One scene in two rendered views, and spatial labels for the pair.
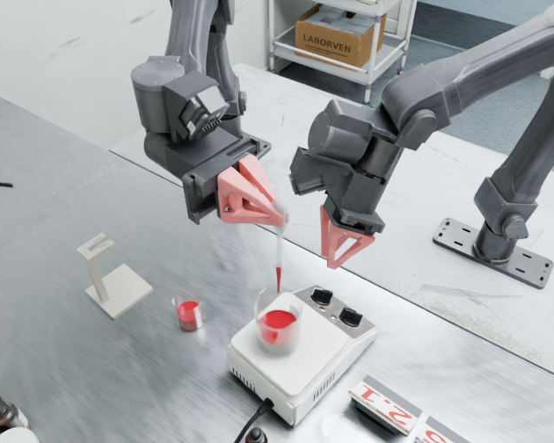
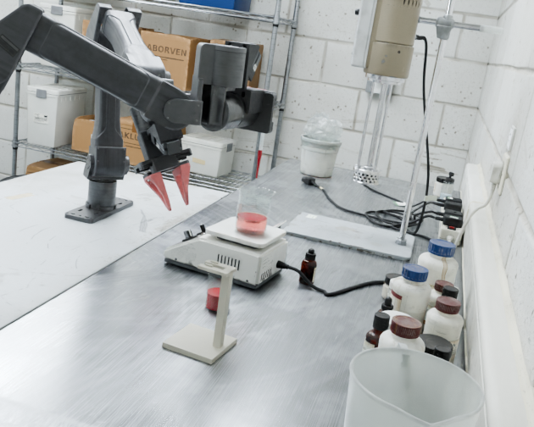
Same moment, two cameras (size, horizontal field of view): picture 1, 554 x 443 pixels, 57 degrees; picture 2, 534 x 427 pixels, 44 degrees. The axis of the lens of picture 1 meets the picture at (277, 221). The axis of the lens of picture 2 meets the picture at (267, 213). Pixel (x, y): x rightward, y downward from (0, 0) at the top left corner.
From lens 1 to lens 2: 1.35 m
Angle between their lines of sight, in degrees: 93
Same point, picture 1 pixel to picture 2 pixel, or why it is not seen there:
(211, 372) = (259, 297)
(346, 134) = not seen: hidden behind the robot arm
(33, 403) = (343, 368)
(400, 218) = (62, 230)
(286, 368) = (269, 230)
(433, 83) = (150, 57)
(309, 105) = not seen: outside the picture
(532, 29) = (127, 24)
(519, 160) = (114, 118)
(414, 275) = (130, 232)
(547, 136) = not seen: hidden behind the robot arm
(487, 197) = (108, 156)
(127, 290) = (200, 335)
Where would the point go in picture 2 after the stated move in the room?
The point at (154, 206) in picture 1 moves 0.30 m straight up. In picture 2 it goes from (47, 341) to (60, 124)
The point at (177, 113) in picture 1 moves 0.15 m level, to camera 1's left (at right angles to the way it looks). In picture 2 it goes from (253, 61) to (286, 71)
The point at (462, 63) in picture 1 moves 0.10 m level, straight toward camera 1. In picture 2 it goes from (139, 45) to (190, 52)
